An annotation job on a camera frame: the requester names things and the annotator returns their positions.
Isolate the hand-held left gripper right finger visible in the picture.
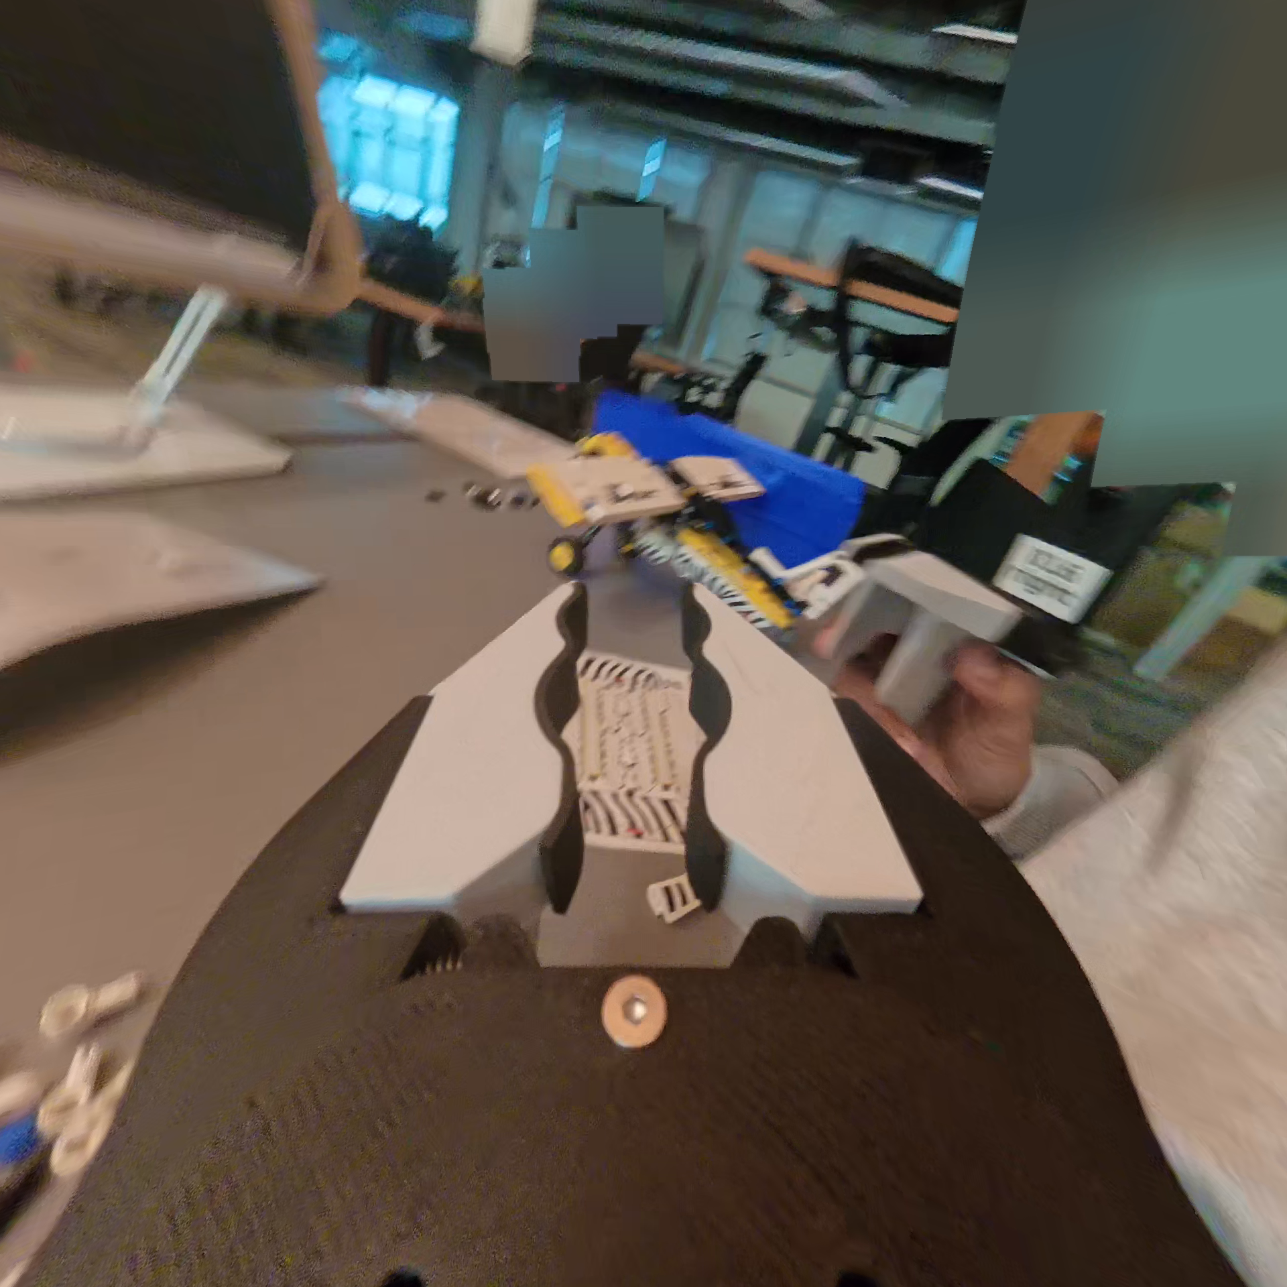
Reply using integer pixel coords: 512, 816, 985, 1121
680, 583, 927, 946

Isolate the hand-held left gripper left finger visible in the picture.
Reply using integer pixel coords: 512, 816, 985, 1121
337, 580, 590, 917

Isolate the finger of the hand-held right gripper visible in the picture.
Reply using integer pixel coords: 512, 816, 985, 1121
835, 553, 1026, 724

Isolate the yellow and white lego model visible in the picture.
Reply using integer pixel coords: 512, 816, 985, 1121
525, 430, 911, 632

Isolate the lego instruction booklet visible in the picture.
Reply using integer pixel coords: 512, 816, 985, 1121
0, 510, 325, 669

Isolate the person's right forearm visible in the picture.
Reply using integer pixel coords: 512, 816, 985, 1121
980, 658, 1287, 1287

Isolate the pile of dark lego pieces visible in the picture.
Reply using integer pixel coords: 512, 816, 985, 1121
427, 481, 536, 511

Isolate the person's right hand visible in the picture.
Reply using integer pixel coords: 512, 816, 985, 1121
832, 623, 1039, 818

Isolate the blue box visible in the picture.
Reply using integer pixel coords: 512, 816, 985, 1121
591, 390, 869, 574

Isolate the black office chair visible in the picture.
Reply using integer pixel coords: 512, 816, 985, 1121
824, 240, 967, 464

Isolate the wooden-topped desk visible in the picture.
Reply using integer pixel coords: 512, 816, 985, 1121
744, 246, 964, 324

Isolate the printed paper sheet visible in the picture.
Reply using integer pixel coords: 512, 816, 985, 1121
341, 386, 579, 482

